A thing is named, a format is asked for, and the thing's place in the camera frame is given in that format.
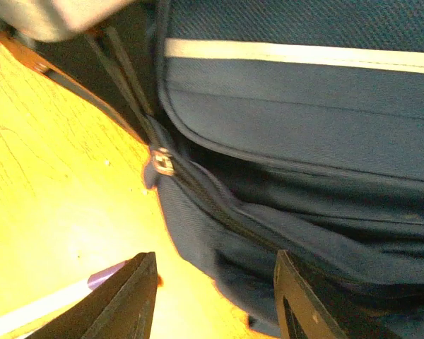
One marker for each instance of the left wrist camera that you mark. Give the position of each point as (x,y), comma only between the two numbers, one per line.
(55,21)

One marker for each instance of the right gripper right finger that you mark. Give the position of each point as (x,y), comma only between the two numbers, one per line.
(301,314)

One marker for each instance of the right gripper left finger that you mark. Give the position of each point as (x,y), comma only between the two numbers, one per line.
(121,307)

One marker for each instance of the purple capped marker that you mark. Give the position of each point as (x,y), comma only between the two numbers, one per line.
(24,321)

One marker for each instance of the navy blue backpack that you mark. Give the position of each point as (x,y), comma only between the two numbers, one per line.
(275,125)

